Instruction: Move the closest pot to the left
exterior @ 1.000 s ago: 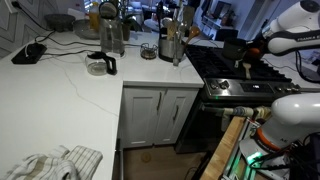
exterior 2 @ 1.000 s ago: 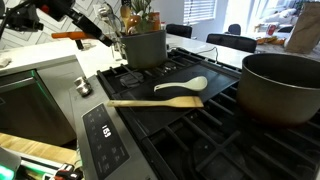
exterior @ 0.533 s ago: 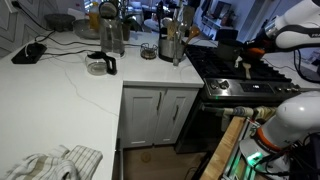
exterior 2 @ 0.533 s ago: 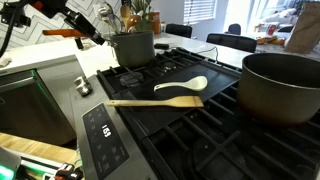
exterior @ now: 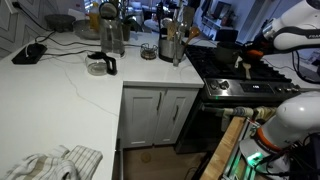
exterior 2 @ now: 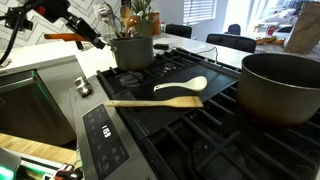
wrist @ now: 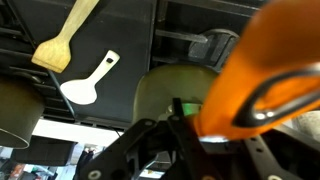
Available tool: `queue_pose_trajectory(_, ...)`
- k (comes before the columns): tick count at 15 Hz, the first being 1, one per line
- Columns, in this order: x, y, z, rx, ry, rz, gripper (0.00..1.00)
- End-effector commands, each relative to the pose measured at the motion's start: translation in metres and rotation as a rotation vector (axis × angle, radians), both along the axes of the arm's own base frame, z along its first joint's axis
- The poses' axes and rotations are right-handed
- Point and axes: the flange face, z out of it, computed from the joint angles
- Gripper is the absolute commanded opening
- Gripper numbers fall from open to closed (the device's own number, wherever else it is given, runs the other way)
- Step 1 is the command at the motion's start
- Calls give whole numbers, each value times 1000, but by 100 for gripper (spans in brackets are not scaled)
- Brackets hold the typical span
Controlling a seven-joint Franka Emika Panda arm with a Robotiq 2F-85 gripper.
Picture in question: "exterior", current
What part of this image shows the orange juice bottle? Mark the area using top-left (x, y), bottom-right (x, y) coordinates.
top-left (88, 1), bottom-right (101, 33)

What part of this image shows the stainless black gas range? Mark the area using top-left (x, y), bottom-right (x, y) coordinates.
top-left (174, 44), bottom-right (302, 155)

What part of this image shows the grey flat device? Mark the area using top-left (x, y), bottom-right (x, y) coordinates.
top-left (297, 62), bottom-right (320, 85)

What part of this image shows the black power cable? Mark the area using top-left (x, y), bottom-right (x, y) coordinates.
top-left (42, 49), bottom-right (98, 58)
top-left (13, 1), bottom-right (142, 48)

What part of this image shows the glass coffee carafe black handle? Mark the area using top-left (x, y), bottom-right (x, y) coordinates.
top-left (84, 50), bottom-right (119, 77)

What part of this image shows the grey cabinet door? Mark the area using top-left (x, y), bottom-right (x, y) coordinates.
top-left (121, 86), bottom-right (167, 149)
top-left (153, 87), bottom-right (200, 146)

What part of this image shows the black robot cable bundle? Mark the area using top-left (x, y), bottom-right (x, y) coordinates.
top-left (290, 49), bottom-right (320, 85)

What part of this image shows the grey wide bowl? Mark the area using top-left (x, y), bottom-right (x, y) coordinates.
top-left (71, 18), bottom-right (101, 41)

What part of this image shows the metal utensil crock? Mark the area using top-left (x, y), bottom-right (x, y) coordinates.
top-left (157, 35), bottom-right (186, 64)

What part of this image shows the dark pot with orange handle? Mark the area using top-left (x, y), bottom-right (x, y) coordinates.
top-left (214, 40), bottom-right (265, 65)

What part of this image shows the potted green plant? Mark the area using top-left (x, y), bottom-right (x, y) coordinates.
top-left (119, 0), bottom-right (145, 42)

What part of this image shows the beige hanging cloth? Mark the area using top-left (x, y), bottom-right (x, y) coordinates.
top-left (254, 105), bottom-right (280, 122)

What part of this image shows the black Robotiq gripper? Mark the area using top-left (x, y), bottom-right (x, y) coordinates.
top-left (245, 35), bottom-right (273, 63)

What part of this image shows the black dining chair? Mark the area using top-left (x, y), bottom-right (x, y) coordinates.
top-left (215, 28), bottom-right (240, 43)

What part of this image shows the blue grey hanging cloth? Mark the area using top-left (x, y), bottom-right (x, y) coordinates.
top-left (221, 106), bottom-right (256, 119)

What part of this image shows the round wire coaster holder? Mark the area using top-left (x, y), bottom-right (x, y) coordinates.
top-left (139, 42), bottom-right (159, 61)

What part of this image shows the black long utensil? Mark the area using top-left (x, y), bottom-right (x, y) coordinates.
top-left (156, 1), bottom-right (166, 38)

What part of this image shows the dark ribbed bowl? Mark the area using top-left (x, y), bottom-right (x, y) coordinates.
top-left (44, 13), bottom-right (77, 34)

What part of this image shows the round wooden spoon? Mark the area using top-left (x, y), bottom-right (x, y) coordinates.
top-left (182, 25), bottom-right (202, 46)

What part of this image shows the light wooden utensil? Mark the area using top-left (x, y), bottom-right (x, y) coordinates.
top-left (166, 21), bottom-right (178, 42)

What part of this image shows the wooden flat spatula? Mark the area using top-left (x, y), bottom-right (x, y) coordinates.
top-left (242, 62), bottom-right (253, 80)

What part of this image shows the orange spatula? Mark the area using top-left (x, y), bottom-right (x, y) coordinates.
top-left (233, 55), bottom-right (244, 70)

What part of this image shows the striped beige dish towel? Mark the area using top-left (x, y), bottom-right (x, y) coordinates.
top-left (2, 143), bottom-right (105, 180)

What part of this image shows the wooden cart top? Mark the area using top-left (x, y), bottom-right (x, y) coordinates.
top-left (199, 115), bottom-right (248, 180)

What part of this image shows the black flat kitchen scale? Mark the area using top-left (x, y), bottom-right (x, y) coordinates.
top-left (11, 42), bottom-right (49, 65)

